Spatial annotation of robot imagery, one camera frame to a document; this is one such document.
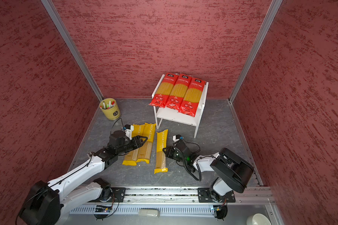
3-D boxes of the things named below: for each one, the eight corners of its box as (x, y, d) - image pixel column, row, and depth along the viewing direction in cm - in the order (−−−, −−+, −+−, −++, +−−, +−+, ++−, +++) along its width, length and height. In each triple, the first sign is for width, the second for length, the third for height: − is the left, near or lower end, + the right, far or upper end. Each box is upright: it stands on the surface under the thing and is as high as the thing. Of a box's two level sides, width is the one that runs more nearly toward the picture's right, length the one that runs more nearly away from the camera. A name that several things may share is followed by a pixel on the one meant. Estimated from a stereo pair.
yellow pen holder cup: (104, 120, 106) (97, 109, 96) (108, 109, 113) (102, 98, 103) (119, 120, 106) (113, 109, 96) (122, 109, 114) (117, 98, 103)
